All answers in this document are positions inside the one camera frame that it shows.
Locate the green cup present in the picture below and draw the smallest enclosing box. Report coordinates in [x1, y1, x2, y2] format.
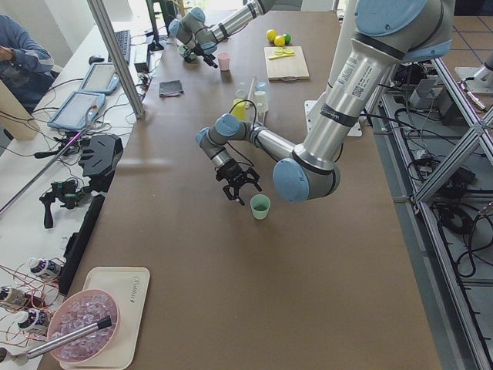
[250, 194, 271, 220]

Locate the yellow cup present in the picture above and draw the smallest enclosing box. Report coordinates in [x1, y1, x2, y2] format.
[230, 98, 247, 121]

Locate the seated person in blue hoodie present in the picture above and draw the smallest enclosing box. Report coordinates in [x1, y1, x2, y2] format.
[1, 15, 55, 113]

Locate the yellow lemon at edge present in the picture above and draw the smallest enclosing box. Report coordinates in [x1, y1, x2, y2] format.
[266, 29, 277, 43]

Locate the small bottle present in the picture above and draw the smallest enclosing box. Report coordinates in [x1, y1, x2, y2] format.
[14, 309, 52, 335]
[28, 257, 62, 281]
[1, 286, 30, 310]

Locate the black computer mouse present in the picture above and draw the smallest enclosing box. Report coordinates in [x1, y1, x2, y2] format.
[88, 55, 105, 65]

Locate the bamboo cutting board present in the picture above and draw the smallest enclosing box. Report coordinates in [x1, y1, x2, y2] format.
[263, 46, 310, 81]

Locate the white wire cup holder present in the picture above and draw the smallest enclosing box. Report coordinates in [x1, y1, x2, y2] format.
[236, 75, 270, 124]

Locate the black hand-held gripper device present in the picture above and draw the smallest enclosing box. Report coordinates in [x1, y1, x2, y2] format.
[39, 180, 92, 229]

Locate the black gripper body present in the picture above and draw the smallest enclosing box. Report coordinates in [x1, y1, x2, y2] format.
[182, 43, 206, 62]
[216, 159, 254, 188]

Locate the small bottle top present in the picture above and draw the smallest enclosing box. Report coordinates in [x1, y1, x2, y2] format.
[28, 257, 62, 281]

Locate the small bottle middle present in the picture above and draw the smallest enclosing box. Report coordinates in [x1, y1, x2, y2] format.
[1, 286, 30, 310]

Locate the pink bowl of ice cubes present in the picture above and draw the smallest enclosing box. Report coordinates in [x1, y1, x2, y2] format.
[47, 289, 119, 364]

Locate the pink cup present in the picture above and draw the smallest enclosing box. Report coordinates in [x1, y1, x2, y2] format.
[217, 52, 230, 72]

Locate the metal scoop with black tip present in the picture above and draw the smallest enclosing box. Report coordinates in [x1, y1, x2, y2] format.
[11, 315, 112, 365]

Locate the white cup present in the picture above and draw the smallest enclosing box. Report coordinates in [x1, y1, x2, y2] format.
[253, 90, 269, 113]

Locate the blue teach pendant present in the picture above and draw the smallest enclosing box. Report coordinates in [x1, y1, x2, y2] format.
[47, 90, 106, 131]
[79, 62, 119, 95]

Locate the grey cloth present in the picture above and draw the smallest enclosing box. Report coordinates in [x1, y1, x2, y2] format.
[159, 80, 183, 97]

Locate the black angular housing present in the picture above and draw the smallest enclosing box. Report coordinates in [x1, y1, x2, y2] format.
[79, 134, 123, 193]

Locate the yellow plastic knife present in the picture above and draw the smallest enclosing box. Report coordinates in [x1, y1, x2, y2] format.
[268, 53, 294, 60]

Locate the light blue cup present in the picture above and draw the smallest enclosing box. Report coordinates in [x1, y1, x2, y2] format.
[255, 81, 268, 93]

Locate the aluminium frame post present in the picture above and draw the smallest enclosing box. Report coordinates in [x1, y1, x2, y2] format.
[87, 0, 145, 119]

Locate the cream plastic tray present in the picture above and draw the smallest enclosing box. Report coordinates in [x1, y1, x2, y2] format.
[60, 267, 150, 369]

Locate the grey cup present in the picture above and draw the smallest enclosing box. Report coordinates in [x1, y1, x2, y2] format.
[235, 89, 247, 100]

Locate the black keyboard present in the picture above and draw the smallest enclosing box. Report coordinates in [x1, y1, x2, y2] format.
[114, 30, 131, 64]

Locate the small bottle bottom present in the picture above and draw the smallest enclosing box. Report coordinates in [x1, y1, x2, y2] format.
[14, 309, 52, 335]

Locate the blue teach pendant far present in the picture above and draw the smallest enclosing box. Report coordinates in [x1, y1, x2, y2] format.
[79, 62, 119, 95]

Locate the blue teach pendant near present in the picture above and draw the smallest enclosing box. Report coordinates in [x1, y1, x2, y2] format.
[47, 90, 106, 131]

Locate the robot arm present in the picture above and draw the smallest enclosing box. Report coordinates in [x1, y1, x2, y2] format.
[168, 1, 275, 68]
[196, 1, 455, 203]

